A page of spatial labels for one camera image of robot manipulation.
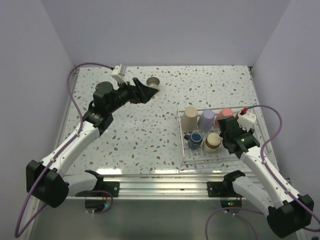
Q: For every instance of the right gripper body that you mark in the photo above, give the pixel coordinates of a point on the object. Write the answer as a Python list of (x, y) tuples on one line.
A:
[(244, 131)]

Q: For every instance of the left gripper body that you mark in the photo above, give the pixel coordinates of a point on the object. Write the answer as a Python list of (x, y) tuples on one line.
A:
[(124, 94)]

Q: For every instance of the cream metal cup brown band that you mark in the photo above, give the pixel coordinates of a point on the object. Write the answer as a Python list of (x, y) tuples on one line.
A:
[(153, 82)]

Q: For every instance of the pink plastic cup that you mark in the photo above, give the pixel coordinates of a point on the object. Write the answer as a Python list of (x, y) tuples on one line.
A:
[(223, 113)]

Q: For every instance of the steel cup front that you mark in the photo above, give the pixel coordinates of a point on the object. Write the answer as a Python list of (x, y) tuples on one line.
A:
[(212, 143)]

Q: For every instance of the lilac plastic cup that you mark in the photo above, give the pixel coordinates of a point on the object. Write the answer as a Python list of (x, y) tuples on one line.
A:
[(206, 120)]

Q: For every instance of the dark blue mug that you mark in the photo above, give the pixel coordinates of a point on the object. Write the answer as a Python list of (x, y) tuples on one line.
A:
[(194, 140)]

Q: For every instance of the beige plastic cup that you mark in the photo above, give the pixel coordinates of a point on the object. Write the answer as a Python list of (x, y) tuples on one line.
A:
[(189, 119)]

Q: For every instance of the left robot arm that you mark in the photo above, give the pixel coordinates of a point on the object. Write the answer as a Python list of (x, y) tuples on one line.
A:
[(47, 180)]

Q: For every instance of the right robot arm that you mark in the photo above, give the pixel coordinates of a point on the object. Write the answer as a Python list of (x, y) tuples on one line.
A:
[(286, 210)]

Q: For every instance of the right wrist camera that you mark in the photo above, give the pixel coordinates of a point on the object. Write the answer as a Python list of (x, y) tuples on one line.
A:
[(247, 119)]

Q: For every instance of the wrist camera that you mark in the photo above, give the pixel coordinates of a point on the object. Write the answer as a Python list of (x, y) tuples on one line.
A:
[(119, 74), (247, 119)]

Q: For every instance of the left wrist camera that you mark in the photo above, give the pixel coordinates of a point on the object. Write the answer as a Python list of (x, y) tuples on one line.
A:
[(119, 74)]

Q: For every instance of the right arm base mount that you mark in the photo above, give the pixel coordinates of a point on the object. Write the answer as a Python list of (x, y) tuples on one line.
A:
[(224, 190)]

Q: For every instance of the aluminium rail frame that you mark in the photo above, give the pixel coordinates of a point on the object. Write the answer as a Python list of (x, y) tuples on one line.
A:
[(144, 147)]

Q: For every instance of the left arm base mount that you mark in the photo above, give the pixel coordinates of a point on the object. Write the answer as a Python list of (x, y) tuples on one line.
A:
[(92, 185)]

